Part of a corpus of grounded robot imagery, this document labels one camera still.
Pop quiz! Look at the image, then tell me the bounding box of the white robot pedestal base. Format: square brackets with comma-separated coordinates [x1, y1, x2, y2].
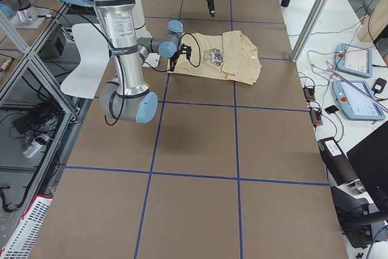
[129, 0, 160, 69]

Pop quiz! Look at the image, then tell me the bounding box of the black monitor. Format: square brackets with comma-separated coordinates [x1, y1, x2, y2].
[347, 123, 387, 210]

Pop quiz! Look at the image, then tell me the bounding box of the white curved plastic sheet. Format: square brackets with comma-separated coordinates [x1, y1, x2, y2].
[61, 23, 110, 99]

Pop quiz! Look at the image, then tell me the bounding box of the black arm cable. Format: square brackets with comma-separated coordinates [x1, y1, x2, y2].
[142, 33, 202, 73]

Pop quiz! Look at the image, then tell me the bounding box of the blue teach pendant far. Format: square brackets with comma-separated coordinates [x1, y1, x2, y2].
[335, 43, 372, 78]

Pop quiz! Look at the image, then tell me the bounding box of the blue teach pendant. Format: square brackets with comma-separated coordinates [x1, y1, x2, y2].
[335, 43, 372, 78]
[332, 80, 386, 121]

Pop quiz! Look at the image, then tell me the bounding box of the yellow long sleeve shirt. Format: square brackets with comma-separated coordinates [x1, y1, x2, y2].
[172, 30, 261, 86]

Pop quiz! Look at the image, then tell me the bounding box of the blue teach pendant near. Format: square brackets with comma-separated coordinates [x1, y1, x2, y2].
[332, 80, 386, 121]

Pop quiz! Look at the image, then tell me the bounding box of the white power strip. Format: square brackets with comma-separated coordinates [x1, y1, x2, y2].
[22, 141, 42, 158]

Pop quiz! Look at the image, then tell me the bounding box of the aluminium frame post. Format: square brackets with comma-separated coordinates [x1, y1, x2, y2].
[290, 0, 328, 63]

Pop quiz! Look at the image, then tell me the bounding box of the white plastic basket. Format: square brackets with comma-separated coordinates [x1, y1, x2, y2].
[1, 195, 53, 259]

